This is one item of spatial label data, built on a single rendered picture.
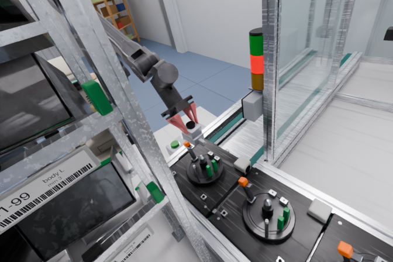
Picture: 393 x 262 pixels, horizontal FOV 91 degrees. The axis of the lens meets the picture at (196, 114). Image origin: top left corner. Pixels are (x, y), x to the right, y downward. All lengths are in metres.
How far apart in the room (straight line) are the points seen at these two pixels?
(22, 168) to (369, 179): 0.93
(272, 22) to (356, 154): 0.68
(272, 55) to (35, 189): 0.49
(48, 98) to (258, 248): 0.56
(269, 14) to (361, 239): 0.57
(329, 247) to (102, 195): 0.54
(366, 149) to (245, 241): 0.64
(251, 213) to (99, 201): 0.43
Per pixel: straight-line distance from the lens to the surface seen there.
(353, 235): 0.68
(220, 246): 0.64
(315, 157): 0.94
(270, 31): 0.50
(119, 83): 0.20
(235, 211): 0.66
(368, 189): 0.91
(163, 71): 0.53
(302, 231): 0.65
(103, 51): 0.19
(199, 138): 0.63
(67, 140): 0.20
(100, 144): 1.29
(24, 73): 0.25
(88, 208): 0.33
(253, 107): 0.57
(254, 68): 0.55
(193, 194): 0.70
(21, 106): 0.24
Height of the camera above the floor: 1.56
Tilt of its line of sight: 35 degrees down
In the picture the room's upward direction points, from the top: 15 degrees counter-clockwise
